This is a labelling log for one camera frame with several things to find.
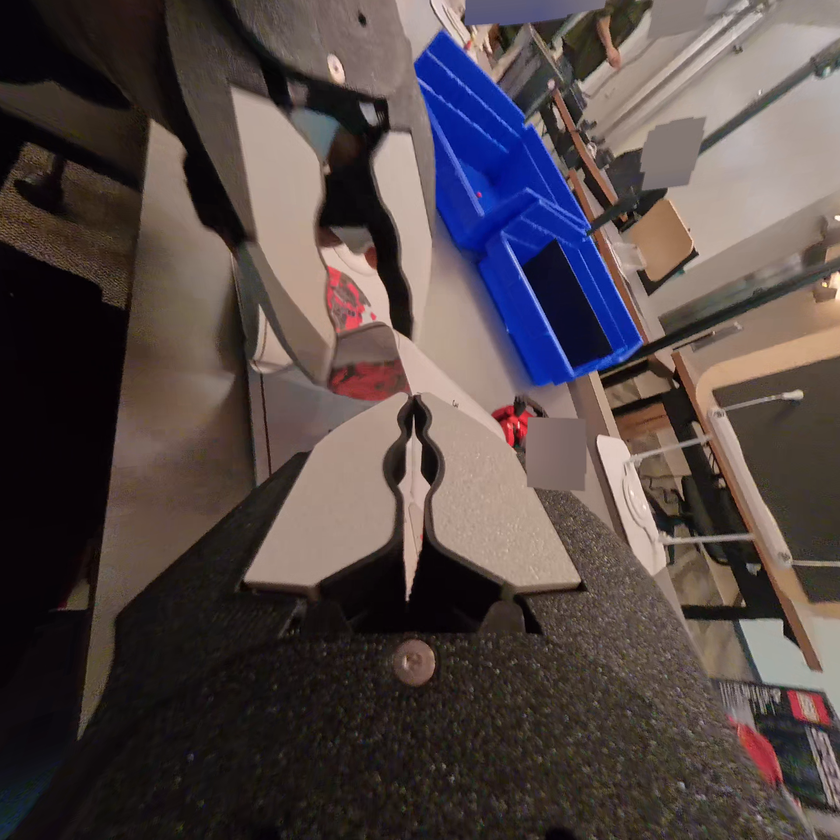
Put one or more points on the white metal stand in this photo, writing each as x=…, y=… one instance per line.
x=633, y=499

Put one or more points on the white lego instruction booklet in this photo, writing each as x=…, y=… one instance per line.
x=295, y=413

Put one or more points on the black lego box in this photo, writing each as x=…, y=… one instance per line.
x=794, y=748

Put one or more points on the red lego car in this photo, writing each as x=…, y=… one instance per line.
x=515, y=423

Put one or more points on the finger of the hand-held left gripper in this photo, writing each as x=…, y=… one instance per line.
x=275, y=216
x=410, y=216

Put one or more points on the tan wooden chair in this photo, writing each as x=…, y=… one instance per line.
x=666, y=239

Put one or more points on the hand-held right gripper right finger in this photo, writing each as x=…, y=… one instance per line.
x=492, y=512

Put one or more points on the black board with wooden frame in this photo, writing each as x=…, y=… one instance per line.
x=787, y=459

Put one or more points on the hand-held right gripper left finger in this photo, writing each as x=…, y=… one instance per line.
x=328, y=512

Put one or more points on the long wooden desk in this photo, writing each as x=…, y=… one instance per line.
x=607, y=229

